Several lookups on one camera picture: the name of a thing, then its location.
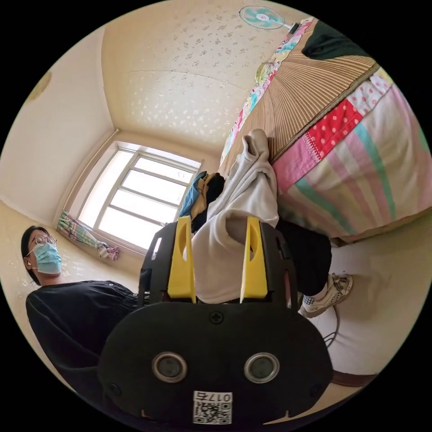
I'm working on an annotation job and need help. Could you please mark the bed with woven mat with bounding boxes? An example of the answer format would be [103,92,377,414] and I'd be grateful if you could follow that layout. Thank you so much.
[218,17,427,247]

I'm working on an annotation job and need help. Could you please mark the person's body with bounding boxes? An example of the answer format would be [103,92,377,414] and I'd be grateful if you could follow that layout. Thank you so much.
[21,220,354,411]

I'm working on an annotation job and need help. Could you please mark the teal electric fan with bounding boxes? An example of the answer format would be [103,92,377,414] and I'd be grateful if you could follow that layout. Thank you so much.
[238,5,293,32]

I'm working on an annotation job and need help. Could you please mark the pile of clothes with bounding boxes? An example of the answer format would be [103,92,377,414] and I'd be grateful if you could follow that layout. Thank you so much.
[178,171,226,234]

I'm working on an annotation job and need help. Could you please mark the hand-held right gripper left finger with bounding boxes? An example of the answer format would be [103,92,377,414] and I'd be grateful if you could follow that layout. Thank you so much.
[167,216,197,303]

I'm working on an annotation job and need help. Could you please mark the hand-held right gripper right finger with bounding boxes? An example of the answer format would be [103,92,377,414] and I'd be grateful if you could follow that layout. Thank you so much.
[239,216,269,304]

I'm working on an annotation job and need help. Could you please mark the window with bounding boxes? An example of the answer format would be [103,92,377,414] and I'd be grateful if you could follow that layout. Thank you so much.
[64,141,205,254]

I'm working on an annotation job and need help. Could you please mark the white long sleeve shirt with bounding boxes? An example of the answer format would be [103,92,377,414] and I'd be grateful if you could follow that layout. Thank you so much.
[190,128,280,305]

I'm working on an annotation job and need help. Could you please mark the striped curtain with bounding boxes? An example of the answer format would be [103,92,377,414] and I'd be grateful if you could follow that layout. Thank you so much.
[56,210,120,261]

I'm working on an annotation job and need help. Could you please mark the dark green garment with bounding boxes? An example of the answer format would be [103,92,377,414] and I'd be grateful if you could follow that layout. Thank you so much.
[301,21,372,61]

